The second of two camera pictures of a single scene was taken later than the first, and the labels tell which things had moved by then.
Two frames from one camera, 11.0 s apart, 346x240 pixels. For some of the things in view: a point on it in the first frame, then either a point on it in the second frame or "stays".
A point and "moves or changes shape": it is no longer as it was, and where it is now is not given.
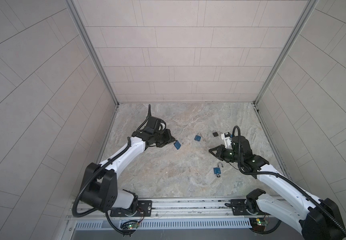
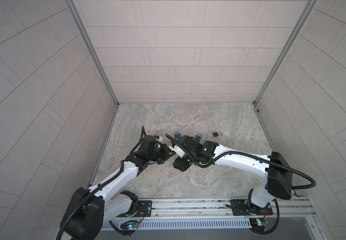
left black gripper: x=167 y=135 → x=165 y=156
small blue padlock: x=198 y=137 stays
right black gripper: x=220 y=150 → x=179 y=164
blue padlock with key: x=177 y=144 moves or changes shape
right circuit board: x=258 y=224 stays
